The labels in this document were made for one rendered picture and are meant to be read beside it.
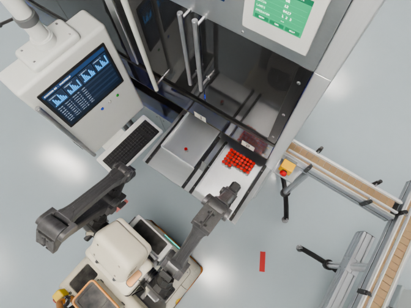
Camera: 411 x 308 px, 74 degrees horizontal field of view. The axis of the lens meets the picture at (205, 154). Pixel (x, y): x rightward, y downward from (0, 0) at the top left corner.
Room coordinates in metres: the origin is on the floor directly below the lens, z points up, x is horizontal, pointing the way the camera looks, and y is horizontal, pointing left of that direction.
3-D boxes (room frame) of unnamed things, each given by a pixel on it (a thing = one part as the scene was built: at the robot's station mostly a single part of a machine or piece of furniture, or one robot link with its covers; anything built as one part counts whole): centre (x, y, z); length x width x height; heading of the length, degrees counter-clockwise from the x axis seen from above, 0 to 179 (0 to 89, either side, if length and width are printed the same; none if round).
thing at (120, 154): (0.75, 0.49, 0.82); 0.40 x 0.14 x 0.02; 133
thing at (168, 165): (0.56, -0.02, 0.87); 0.70 x 0.48 x 0.02; 49
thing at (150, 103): (1.14, 0.40, 0.73); 1.98 x 0.01 x 0.25; 49
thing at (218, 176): (0.42, -0.12, 0.90); 0.34 x 0.26 x 0.04; 140
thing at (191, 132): (0.73, 0.07, 0.90); 0.34 x 0.26 x 0.04; 139
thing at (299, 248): (-0.16, -0.88, 0.07); 0.50 x 0.08 x 0.14; 49
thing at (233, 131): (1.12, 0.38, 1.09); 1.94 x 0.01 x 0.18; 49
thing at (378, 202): (0.35, -0.77, 0.92); 0.69 x 0.16 x 0.16; 49
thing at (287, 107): (0.50, -0.33, 1.40); 0.04 x 0.01 x 0.80; 49
